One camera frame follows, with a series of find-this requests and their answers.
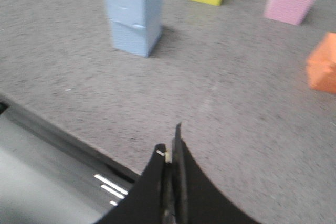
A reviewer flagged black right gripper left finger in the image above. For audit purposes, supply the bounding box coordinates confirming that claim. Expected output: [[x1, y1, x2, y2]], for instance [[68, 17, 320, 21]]
[[97, 144, 173, 224]]

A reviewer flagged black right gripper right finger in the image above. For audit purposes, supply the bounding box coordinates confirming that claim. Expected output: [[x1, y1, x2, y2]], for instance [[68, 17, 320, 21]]
[[172, 123, 257, 223]]

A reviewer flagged damaged orange foam block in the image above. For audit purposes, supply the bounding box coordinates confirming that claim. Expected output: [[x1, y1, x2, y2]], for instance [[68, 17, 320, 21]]
[[306, 32, 335, 94]]

